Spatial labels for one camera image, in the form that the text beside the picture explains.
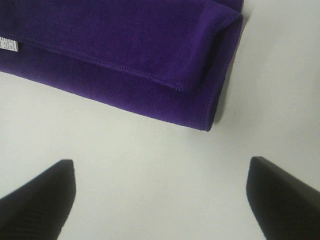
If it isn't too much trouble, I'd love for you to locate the purple towel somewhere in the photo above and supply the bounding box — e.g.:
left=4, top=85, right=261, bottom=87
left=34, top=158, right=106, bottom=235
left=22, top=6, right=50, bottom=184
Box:
left=0, top=0, right=243, bottom=131

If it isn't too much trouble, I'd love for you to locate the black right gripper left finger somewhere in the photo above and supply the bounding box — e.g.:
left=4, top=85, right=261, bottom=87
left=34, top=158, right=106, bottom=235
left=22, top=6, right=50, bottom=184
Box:
left=0, top=159, right=76, bottom=240

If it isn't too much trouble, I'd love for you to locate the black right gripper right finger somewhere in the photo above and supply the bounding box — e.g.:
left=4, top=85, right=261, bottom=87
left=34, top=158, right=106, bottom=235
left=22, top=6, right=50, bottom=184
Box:
left=246, top=156, right=320, bottom=240

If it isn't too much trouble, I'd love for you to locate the white towel care label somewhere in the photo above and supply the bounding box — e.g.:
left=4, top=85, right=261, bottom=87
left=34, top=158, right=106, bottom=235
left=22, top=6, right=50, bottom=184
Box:
left=0, top=36, right=19, bottom=52

